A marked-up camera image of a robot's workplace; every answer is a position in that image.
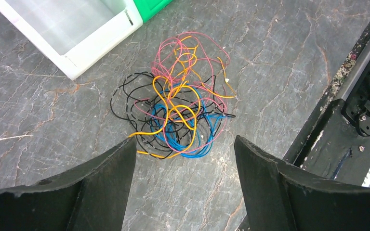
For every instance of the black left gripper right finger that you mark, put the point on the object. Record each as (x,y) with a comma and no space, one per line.
(279,196)

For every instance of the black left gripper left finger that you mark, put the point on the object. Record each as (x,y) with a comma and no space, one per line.
(89,197)

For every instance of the white plastic bin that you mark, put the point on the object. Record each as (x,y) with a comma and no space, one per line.
(73,34)

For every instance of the green plastic bin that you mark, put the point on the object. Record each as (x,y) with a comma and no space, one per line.
(149,8)

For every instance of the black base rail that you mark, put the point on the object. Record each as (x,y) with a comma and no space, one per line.
(335,141)

